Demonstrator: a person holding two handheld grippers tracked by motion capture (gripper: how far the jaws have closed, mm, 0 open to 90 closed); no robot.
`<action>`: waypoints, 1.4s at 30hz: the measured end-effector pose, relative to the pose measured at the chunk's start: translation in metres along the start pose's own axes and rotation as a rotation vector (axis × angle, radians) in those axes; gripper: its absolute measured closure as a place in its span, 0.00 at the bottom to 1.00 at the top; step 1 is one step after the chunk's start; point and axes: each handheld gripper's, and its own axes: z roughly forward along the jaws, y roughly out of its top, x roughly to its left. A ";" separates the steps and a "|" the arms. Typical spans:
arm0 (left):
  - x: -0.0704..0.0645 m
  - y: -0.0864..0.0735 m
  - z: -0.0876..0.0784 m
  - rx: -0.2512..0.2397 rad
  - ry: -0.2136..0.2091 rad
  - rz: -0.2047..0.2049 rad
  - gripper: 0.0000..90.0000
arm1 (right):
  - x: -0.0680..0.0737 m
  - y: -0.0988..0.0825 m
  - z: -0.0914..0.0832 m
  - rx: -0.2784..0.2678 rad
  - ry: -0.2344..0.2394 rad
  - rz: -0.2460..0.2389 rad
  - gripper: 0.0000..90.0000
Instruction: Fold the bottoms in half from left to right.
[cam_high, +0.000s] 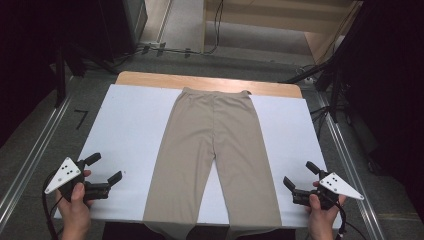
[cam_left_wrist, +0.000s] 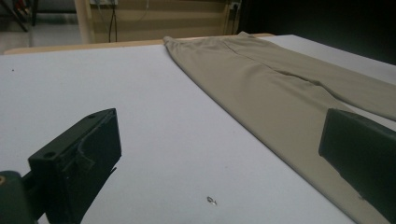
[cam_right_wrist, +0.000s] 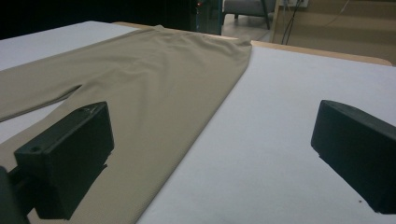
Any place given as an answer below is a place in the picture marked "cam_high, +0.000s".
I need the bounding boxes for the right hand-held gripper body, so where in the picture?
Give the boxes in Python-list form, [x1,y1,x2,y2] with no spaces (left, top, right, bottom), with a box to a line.
[292,171,365,211]

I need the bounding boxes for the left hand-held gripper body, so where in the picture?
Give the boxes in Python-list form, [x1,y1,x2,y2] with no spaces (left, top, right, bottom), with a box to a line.
[44,156,111,203]

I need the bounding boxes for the beige pants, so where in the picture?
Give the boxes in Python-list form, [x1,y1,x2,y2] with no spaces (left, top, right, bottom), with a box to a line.
[142,87,284,240]

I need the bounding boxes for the person's right hand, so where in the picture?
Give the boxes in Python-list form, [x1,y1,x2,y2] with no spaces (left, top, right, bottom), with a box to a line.
[304,181,348,240]

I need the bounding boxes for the person's left hand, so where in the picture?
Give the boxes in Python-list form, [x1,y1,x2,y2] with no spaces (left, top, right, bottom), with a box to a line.
[54,169,94,240]

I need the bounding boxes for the white table mat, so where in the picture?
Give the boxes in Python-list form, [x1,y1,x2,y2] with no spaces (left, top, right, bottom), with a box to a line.
[54,83,344,229]

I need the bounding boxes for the black metal stand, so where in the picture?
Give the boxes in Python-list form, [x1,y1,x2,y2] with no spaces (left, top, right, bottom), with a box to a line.
[283,56,354,124]

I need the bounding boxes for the black tripod stand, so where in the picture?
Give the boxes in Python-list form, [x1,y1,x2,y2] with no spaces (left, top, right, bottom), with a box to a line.
[54,43,118,108]

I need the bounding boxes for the dark curtain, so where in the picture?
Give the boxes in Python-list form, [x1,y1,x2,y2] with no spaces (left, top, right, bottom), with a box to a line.
[333,0,424,218]
[0,0,101,148]

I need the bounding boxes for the black cabinet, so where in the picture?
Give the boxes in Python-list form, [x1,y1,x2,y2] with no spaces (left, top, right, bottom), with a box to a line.
[96,0,149,63]

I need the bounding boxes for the wooden platform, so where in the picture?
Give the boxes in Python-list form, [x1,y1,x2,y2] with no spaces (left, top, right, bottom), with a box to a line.
[201,0,364,64]

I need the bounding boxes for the metal floor rail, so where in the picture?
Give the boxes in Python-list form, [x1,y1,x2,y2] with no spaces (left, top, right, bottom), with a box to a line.
[0,94,73,231]
[314,91,388,240]

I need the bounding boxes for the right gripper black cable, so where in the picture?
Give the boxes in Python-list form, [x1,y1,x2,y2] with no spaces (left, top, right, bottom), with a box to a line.
[328,199,368,240]

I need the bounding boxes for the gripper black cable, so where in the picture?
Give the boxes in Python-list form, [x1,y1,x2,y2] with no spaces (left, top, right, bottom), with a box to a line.
[41,169,64,240]
[328,199,368,240]

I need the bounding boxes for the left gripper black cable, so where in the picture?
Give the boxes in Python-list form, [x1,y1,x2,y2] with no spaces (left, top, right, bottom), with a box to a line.
[41,169,64,240]

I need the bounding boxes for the floor cable with plugs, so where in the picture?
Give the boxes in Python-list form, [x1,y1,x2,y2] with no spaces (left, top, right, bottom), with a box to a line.
[134,41,203,58]

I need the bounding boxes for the hanging black cable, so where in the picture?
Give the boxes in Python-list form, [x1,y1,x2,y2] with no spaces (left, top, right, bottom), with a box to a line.
[203,0,225,56]

